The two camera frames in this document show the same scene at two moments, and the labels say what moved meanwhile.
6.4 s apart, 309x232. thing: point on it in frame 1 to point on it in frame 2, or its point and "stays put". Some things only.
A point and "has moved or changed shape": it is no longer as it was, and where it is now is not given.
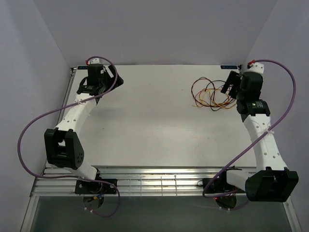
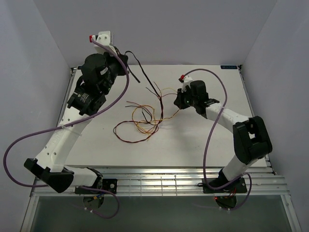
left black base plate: [93, 187] stays put
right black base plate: [219, 185] stays put
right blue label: [229, 67] stays put
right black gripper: [233, 78] to [179, 100]
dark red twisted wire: [214, 90] to [142, 122]
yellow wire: [212, 99] has moved or changed shape
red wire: [210, 105] has moved or changed shape
